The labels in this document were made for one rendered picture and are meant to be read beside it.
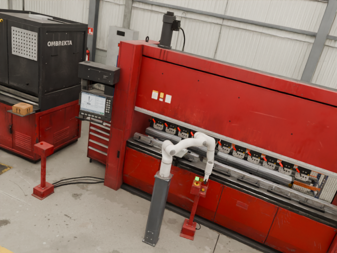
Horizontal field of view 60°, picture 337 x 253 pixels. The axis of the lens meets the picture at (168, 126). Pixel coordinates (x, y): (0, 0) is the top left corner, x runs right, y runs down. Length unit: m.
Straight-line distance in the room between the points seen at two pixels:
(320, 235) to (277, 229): 0.50
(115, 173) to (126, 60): 1.76
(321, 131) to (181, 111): 1.73
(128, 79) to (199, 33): 4.32
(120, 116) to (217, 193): 1.75
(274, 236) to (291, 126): 1.49
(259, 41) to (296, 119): 4.35
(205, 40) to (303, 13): 2.37
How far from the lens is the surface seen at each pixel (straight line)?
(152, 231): 3.88
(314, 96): 3.65
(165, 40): 4.05
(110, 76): 3.92
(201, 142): 3.32
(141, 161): 4.45
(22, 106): 4.82
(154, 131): 4.63
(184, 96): 3.95
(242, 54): 7.87
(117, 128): 4.35
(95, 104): 4.07
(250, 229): 4.34
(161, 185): 3.47
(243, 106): 3.75
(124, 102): 4.16
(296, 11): 7.82
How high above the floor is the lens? 2.82
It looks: 22 degrees down
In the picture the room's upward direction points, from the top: 11 degrees clockwise
